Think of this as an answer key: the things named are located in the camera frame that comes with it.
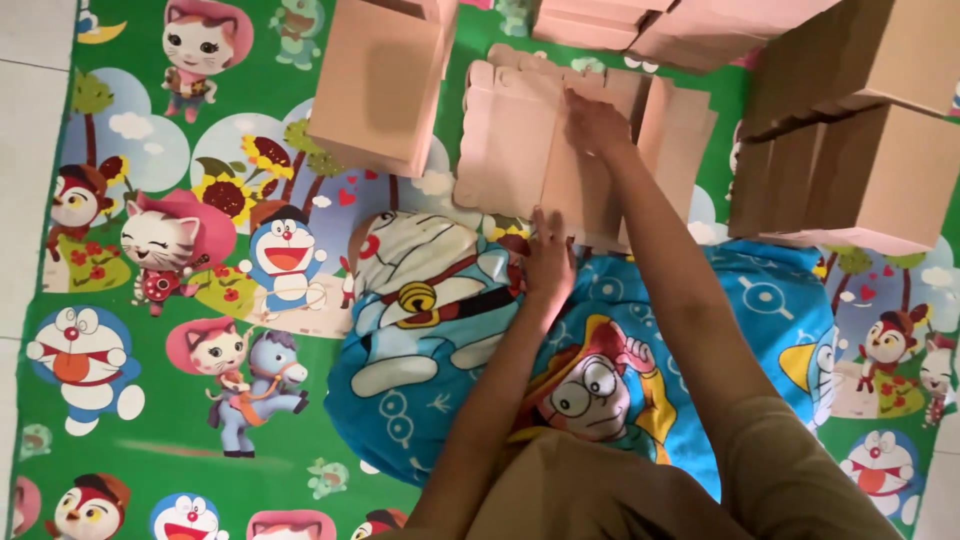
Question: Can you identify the person's right hand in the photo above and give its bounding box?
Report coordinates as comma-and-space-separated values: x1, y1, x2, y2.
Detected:
562, 88, 640, 163

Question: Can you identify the person's tan shirt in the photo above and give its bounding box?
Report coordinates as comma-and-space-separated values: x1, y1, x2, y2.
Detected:
371, 396, 905, 540

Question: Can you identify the green cartoon print play mat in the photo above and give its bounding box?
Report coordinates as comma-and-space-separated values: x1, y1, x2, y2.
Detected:
7, 0, 960, 540

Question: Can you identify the tall folded cardboard box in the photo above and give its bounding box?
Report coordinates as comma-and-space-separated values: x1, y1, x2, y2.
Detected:
306, 0, 460, 180

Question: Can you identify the person's left hand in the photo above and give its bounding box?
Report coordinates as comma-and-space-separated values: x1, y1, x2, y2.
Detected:
522, 206, 579, 310

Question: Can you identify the pile of flat cardboard sheets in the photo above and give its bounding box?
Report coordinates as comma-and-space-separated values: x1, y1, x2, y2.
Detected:
453, 42, 719, 252

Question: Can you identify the wide folded cardboard box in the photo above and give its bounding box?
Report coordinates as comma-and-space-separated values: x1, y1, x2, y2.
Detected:
626, 0, 843, 76

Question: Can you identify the blue cartoon print blanket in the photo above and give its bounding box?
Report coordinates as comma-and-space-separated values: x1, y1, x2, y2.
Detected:
324, 210, 838, 502

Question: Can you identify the large folded cardboard box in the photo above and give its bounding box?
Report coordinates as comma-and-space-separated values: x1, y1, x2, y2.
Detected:
738, 0, 960, 145
726, 103, 960, 258

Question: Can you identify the small folded cardboard box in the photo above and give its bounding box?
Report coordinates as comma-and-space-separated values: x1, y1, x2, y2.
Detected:
530, 0, 676, 53

